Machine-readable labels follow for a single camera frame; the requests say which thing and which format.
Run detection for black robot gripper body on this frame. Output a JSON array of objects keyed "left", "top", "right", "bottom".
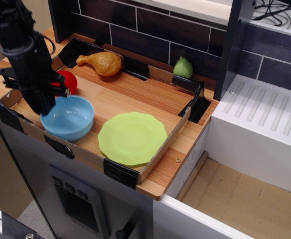
[{"left": 0, "top": 32, "right": 70, "bottom": 97}]

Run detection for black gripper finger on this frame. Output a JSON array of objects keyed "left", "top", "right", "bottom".
[
  {"left": 21, "top": 89, "right": 45, "bottom": 115},
  {"left": 40, "top": 91, "right": 56, "bottom": 116}
]

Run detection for light blue plastic bowl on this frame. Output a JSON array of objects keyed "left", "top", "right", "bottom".
[{"left": 40, "top": 95, "right": 94, "bottom": 141}]

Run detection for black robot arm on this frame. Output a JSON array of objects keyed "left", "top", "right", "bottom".
[{"left": 0, "top": 0, "right": 70, "bottom": 116}]

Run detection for green plastic plate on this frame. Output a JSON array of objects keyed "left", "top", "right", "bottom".
[{"left": 98, "top": 112, "right": 168, "bottom": 167}]

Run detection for red toy apple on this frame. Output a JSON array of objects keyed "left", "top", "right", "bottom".
[{"left": 57, "top": 70, "right": 78, "bottom": 96}]

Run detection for toy chicken drumstick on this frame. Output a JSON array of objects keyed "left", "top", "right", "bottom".
[{"left": 76, "top": 52, "right": 122, "bottom": 77}]

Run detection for cardboard tray with black tape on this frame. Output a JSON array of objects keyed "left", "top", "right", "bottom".
[{"left": 0, "top": 34, "right": 218, "bottom": 200}]

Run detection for toy oven door panel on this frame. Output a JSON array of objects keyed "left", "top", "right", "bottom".
[{"left": 48, "top": 166, "right": 110, "bottom": 239}]

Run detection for green toy pear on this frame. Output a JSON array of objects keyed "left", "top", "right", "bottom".
[{"left": 173, "top": 57, "right": 193, "bottom": 78}]

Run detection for white toy sink unit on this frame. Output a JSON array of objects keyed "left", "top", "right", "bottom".
[{"left": 153, "top": 76, "right": 291, "bottom": 239}]

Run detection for dark grey left post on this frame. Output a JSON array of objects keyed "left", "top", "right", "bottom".
[{"left": 48, "top": 0, "right": 80, "bottom": 43}]

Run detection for dark grey vertical post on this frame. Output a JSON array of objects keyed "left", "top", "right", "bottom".
[{"left": 214, "top": 0, "right": 255, "bottom": 101}]

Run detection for black cables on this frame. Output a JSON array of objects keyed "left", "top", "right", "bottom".
[{"left": 252, "top": 0, "right": 291, "bottom": 28}]

